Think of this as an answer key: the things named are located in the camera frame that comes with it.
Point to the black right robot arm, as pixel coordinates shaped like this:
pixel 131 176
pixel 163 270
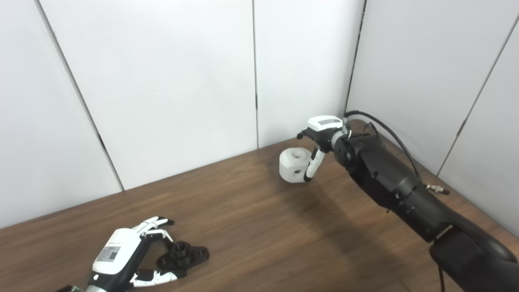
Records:
pixel 397 182

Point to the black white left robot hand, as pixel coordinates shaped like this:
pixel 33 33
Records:
pixel 117 251

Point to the black flanged holder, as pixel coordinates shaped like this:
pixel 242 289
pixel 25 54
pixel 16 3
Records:
pixel 184 253

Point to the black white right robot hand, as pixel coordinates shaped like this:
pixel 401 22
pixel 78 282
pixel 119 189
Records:
pixel 322 125

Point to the round white plastic piece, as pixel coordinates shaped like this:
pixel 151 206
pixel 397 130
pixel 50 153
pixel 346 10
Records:
pixel 290 166

